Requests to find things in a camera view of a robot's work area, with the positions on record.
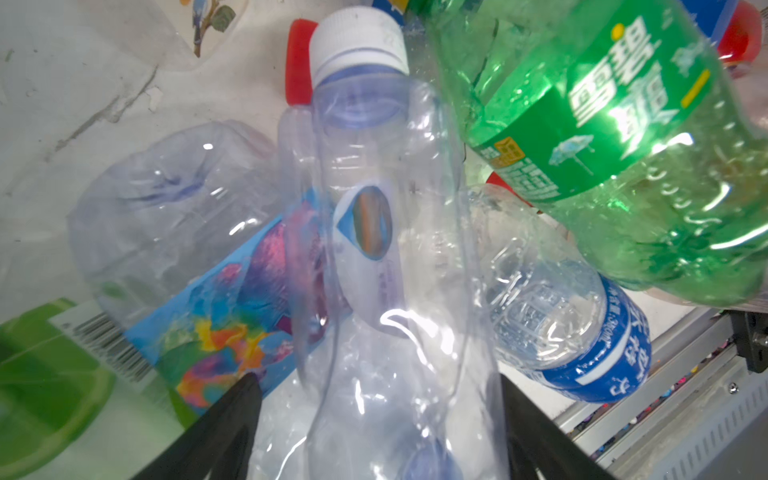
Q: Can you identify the large clear bottle colourful label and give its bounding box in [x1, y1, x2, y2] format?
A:
[67, 120, 296, 413]

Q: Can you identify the red cap clear bottle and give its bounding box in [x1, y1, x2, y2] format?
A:
[284, 19, 318, 106]

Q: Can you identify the clear bottle green neck label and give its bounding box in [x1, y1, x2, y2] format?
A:
[154, 0, 249, 71]

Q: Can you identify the clear bottle blue label white cap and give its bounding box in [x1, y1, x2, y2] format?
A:
[468, 184, 652, 403]

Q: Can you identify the clear bottle white cap oval label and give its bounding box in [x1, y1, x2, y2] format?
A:
[278, 6, 510, 479]

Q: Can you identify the green soda bottle yellow cap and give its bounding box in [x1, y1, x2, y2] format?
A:
[406, 1, 767, 307]

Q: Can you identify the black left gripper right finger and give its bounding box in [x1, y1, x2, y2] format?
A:
[500, 374, 615, 480]

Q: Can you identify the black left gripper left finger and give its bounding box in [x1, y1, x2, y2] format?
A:
[135, 373, 262, 480]

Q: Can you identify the round clear bottle red label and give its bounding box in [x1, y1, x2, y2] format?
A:
[717, 1, 767, 68]

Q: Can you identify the aluminium front rail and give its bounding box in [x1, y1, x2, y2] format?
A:
[556, 308, 767, 479]

